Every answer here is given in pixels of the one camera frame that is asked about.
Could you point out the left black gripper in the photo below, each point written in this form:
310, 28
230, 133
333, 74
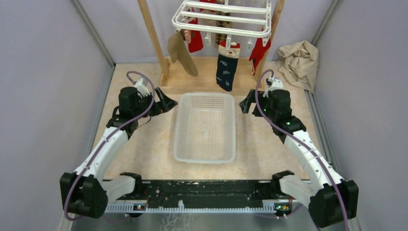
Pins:
165, 104

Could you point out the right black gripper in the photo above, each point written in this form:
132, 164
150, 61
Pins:
246, 104

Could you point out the white plastic basket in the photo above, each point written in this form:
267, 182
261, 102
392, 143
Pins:
205, 131

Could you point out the navy santa sock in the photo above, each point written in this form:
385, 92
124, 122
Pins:
227, 62

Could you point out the tan brown sock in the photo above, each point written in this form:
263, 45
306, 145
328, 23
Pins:
178, 52

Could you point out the white clip drying hanger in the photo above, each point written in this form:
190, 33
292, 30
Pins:
260, 15

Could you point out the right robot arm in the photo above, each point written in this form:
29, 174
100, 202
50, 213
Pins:
328, 197

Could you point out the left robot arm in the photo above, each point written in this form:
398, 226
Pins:
84, 191

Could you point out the wooden hanger stand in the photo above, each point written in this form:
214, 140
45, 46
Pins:
175, 80

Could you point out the red sock right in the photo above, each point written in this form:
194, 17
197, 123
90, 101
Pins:
258, 53

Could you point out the beige crumpled cloth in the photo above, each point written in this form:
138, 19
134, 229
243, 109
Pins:
299, 64

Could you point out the red santa sock left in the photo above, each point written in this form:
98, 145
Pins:
195, 42

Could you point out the brown argyle sock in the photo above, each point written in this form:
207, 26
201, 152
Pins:
220, 37

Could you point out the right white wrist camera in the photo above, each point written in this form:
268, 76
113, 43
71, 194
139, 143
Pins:
273, 84

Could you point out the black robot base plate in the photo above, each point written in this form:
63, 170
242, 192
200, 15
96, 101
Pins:
205, 196

